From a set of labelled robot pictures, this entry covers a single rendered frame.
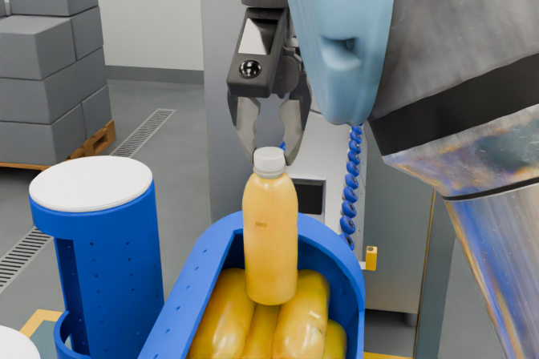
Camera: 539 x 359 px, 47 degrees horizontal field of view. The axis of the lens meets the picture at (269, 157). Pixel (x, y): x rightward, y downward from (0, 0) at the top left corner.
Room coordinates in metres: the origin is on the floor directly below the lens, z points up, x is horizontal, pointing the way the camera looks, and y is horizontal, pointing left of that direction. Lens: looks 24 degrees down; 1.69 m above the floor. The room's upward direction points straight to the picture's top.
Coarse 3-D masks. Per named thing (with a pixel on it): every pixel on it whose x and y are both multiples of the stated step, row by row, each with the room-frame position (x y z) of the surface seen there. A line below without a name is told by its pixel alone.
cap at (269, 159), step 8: (256, 152) 0.71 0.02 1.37; (264, 152) 0.71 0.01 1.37; (272, 152) 0.71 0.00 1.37; (280, 152) 0.71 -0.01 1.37; (256, 160) 0.70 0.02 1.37; (264, 160) 0.69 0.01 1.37; (272, 160) 0.69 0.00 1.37; (280, 160) 0.70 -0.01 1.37; (264, 168) 0.69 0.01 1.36; (272, 168) 0.69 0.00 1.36; (280, 168) 0.70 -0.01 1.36
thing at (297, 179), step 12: (300, 180) 1.23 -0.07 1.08; (312, 180) 1.22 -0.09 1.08; (324, 180) 1.22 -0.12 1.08; (300, 192) 1.21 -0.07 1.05; (312, 192) 1.21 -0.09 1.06; (324, 192) 1.22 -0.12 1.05; (300, 204) 1.21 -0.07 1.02; (312, 204) 1.21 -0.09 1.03; (324, 204) 1.22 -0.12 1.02; (312, 216) 1.22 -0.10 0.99; (324, 216) 1.22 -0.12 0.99
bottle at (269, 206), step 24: (264, 192) 0.68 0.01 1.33; (288, 192) 0.69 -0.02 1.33; (264, 216) 0.67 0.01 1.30; (288, 216) 0.68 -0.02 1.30; (264, 240) 0.67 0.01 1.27; (288, 240) 0.68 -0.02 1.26; (264, 264) 0.67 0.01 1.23; (288, 264) 0.68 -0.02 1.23; (264, 288) 0.67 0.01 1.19; (288, 288) 0.68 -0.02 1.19
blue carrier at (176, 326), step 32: (224, 224) 0.80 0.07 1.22; (320, 224) 0.80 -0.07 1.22; (192, 256) 0.76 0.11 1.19; (224, 256) 0.70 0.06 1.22; (320, 256) 0.80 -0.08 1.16; (352, 256) 0.78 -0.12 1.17; (192, 288) 0.65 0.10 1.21; (352, 288) 0.79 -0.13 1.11; (160, 320) 0.62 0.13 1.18; (192, 320) 0.57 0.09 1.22; (352, 320) 0.79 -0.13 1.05; (160, 352) 0.53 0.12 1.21; (352, 352) 0.71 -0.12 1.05
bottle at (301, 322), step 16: (304, 272) 0.78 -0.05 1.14; (304, 288) 0.74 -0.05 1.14; (320, 288) 0.75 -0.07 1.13; (288, 304) 0.72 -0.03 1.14; (304, 304) 0.71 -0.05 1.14; (320, 304) 0.72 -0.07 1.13; (288, 320) 0.68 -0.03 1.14; (304, 320) 0.67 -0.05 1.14; (320, 320) 0.69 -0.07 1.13; (288, 336) 0.65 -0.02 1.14; (304, 336) 0.65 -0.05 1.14; (320, 336) 0.66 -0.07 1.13; (272, 352) 0.65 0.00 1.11; (288, 352) 0.63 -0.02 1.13; (304, 352) 0.63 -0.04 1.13; (320, 352) 0.64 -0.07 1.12
